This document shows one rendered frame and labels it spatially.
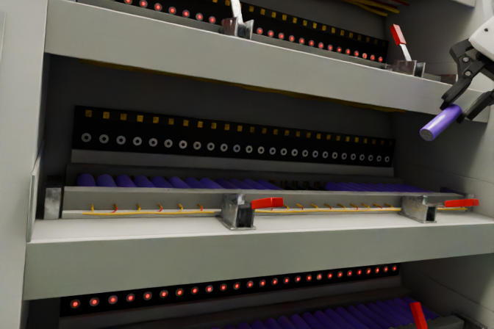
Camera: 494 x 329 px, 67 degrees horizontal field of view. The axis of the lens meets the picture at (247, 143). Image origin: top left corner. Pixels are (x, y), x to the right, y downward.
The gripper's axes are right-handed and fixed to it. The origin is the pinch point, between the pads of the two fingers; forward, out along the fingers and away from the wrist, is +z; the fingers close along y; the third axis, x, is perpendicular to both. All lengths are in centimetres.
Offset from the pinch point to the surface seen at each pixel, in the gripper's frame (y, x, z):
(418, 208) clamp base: 5.6, 3.5, 13.2
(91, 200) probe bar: -14.7, -19.9, 37.2
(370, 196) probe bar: 0.5, 2.5, 16.4
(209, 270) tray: -3.5, -15.5, 33.8
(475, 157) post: 6.4, 15.5, -1.3
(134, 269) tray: -6.9, -20.1, 37.3
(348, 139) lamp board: -9.5, 14.5, 10.4
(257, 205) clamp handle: -4.4, -17.4, 26.5
